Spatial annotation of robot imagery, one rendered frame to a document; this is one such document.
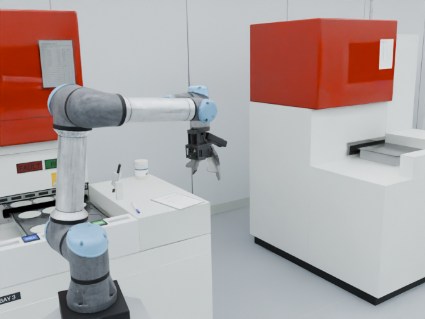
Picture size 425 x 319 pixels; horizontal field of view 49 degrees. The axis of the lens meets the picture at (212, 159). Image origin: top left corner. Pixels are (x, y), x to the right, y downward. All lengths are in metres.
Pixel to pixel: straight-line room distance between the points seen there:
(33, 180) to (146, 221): 0.70
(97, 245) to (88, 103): 0.41
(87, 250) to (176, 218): 0.69
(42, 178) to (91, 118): 1.12
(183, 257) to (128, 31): 2.47
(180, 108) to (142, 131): 2.74
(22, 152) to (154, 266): 0.85
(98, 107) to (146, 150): 2.93
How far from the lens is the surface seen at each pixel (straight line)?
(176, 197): 2.17
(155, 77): 4.22
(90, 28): 4.01
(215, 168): 1.74
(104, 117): 1.34
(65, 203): 1.50
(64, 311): 1.52
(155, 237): 2.00
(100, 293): 1.47
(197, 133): 1.72
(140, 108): 1.40
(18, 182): 2.40
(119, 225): 1.91
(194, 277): 2.17
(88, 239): 1.41
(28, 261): 1.85
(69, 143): 1.46
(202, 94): 1.70
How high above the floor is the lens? 1.62
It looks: 13 degrees down
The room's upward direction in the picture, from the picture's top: 1 degrees counter-clockwise
